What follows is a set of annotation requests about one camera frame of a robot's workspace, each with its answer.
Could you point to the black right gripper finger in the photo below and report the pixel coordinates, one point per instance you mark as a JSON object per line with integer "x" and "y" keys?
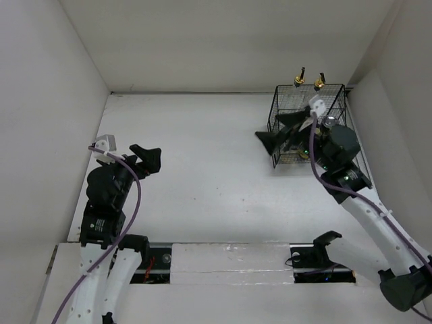
{"x": 272, "y": 141}
{"x": 290, "y": 120}

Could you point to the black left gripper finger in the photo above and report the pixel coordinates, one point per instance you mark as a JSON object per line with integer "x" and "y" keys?
{"x": 138, "y": 167}
{"x": 150, "y": 158}

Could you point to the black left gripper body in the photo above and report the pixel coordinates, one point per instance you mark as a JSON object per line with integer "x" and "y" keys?
{"x": 126, "y": 177}

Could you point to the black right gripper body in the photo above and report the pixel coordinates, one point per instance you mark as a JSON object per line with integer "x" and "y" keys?
{"x": 321, "y": 156}

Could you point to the spice jar foil lid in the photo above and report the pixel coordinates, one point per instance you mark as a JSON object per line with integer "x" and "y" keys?
{"x": 329, "y": 121}

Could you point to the glass bottle gold pourer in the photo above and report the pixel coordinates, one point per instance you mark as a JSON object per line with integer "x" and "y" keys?
{"x": 300, "y": 79}

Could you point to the glass bottle dark contents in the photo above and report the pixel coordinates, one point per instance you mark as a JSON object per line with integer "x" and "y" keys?
{"x": 317, "y": 84}

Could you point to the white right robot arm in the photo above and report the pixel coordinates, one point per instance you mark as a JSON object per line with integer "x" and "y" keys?
{"x": 403, "y": 270}

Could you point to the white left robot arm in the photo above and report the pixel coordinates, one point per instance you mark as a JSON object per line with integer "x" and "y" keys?
{"x": 109, "y": 255}

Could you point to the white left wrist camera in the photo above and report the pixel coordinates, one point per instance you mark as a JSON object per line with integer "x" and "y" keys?
{"x": 106, "y": 145}

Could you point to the black wire basket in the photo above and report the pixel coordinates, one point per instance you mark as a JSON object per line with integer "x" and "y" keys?
{"x": 289, "y": 99}

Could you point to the metal base rail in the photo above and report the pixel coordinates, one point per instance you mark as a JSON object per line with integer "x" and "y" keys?
{"x": 239, "y": 264}

